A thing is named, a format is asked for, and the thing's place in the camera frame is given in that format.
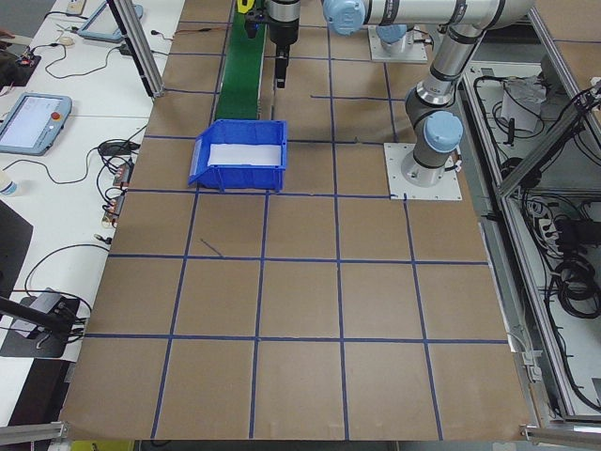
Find green conveyor belt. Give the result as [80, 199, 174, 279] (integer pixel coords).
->
[213, 0, 269, 121]

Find white foam bin liner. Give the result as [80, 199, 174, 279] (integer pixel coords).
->
[208, 142, 284, 167]

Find blue plastic storage bin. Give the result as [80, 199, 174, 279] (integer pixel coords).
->
[187, 118, 289, 194]

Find grey-blue teach pendant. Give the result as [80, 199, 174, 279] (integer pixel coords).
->
[76, 0, 145, 44]
[0, 92, 73, 157]

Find white crumpled plastic bag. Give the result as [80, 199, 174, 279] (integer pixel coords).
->
[500, 77, 548, 133]

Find red black electronics module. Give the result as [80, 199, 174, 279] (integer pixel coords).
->
[12, 50, 42, 70]

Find white side desk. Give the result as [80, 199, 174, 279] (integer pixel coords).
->
[0, 0, 189, 424]

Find white paper cup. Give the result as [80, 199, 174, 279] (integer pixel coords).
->
[0, 169, 23, 198]

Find white power strip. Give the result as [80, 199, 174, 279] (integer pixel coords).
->
[530, 201, 567, 248]

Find black monitor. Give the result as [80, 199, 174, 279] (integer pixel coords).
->
[0, 201, 35, 302]

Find small silver device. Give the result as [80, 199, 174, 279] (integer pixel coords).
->
[27, 289, 65, 317]

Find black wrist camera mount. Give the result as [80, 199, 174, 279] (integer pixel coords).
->
[243, 8, 270, 40]

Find red black conveyor wires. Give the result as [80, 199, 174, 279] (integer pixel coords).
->
[174, 25, 223, 38]

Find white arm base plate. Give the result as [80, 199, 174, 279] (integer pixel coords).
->
[383, 142, 465, 202]
[366, 25, 430, 64]

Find aluminium profile post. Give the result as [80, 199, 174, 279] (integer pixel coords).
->
[106, 0, 165, 99]

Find metal bar frame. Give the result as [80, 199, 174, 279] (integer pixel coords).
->
[457, 0, 601, 424]

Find black cable coil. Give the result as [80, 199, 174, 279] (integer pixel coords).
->
[548, 256, 601, 320]

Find black camera stand base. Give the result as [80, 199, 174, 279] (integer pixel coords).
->
[0, 293, 86, 361]

